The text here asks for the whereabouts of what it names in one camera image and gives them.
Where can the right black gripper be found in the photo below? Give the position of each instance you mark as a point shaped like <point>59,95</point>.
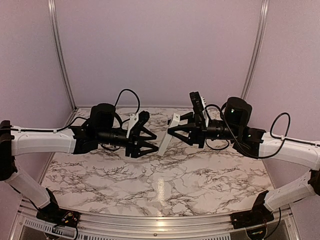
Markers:
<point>197,134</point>

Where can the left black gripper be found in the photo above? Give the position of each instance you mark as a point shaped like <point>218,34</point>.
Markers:
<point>134,148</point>

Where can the white remote control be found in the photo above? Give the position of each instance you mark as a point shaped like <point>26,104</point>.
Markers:
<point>173,122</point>

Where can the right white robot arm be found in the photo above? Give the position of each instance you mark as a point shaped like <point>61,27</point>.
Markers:
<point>253,143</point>

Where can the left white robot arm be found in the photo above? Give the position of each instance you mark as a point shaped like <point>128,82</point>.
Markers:
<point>97,130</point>

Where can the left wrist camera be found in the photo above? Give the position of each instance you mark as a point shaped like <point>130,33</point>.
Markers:
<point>136,120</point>

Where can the front aluminium rail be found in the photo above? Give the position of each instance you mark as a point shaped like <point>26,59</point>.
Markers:
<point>99,226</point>

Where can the right aluminium frame post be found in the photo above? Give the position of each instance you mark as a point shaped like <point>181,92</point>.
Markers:
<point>257,46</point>

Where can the aluminium frame post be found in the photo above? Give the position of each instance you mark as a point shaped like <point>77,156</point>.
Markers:
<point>59,51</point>
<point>257,46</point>

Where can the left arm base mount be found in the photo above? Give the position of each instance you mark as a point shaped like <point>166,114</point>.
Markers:
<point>60,217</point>

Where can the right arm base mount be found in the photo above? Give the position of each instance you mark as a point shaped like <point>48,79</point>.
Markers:
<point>245,219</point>

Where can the left aluminium frame post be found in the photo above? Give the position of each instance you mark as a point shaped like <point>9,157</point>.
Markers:
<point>59,51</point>

